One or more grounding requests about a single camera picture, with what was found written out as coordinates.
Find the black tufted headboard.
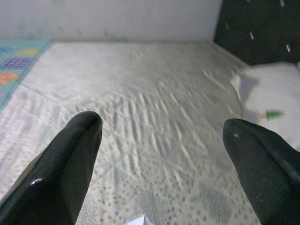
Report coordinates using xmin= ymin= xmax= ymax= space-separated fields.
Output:
xmin=213 ymin=0 xmax=300 ymax=66

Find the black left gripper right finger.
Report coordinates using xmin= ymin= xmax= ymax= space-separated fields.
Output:
xmin=222 ymin=118 xmax=300 ymax=225

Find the white quilted mattress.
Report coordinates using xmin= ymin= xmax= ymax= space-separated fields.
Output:
xmin=0 ymin=41 xmax=265 ymax=225

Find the white pillow with green print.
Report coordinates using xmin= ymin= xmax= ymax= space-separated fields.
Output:
xmin=231 ymin=62 xmax=300 ymax=153

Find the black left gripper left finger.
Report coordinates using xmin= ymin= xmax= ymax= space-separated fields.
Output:
xmin=0 ymin=111 xmax=104 ymax=225

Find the teal blanket with colourful shapes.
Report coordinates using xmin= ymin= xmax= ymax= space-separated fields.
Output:
xmin=0 ymin=38 xmax=53 ymax=108

